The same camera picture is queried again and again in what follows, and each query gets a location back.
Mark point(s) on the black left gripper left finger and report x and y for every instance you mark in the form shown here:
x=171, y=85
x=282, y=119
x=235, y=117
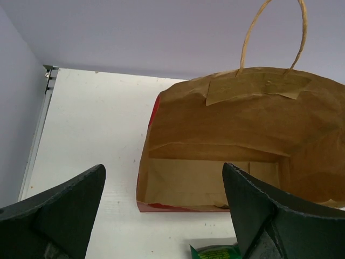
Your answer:
x=56, y=223

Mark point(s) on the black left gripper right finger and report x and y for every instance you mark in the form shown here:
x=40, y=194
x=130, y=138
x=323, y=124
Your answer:
x=270, y=223

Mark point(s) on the dark green chips bag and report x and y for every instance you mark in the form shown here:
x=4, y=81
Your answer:
x=209, y=248

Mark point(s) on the red brown paper bag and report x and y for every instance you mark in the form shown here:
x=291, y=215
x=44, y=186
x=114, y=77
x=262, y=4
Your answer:
x=282, y=126

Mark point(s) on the aluminium table frame rail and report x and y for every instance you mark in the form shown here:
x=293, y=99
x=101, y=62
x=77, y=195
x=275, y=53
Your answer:
x=50, y=75

